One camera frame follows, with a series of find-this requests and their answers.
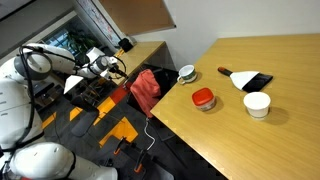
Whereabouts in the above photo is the small black box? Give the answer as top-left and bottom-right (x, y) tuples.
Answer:
(118, 37), (135, 54)

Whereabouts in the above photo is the white angular panel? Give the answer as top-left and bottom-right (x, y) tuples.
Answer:
(63, 74), (85, 95)

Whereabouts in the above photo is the red shirt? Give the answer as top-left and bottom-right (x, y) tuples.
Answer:
(129, 69), (162, 120)

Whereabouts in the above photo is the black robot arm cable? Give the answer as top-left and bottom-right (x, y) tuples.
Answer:
(13, 44), (46, 151)

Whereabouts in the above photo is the black office chair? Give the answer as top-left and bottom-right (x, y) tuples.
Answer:
(64, 94), (102, 138)

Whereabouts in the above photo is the red lid plastic container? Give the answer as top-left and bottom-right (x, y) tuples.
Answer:
(191, 87), (217, 112)

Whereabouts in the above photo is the white paper cup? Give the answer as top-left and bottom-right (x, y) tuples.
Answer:
(242, 91), (272, 120)

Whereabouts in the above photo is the brown pin board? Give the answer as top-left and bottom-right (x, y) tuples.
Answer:
(98, 0), (177, 37)

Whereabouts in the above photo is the wooden side desk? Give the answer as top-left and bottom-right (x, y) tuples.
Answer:
(109, 40), (167, 86)

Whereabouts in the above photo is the white and green mug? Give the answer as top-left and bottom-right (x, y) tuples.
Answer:
(176, 64), (198, 85)

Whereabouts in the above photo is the orange and black clamp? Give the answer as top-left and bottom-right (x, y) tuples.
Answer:
(113, 136), (128, 156)
(133, 148), (148, 174)

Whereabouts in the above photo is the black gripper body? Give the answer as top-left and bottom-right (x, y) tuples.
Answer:
(107, 63), (122, 79)

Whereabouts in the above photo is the white cable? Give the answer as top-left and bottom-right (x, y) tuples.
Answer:
(143, 117), (157, 153)

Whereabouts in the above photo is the white printed wall board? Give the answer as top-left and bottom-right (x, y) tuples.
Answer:
(74, 0), (123, 48)

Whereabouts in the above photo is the black and white brush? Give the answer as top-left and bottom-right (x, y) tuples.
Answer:
(217, 66), (274, 94)

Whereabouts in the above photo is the green potted plant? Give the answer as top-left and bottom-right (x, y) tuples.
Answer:
(65, 29), (102, 59)

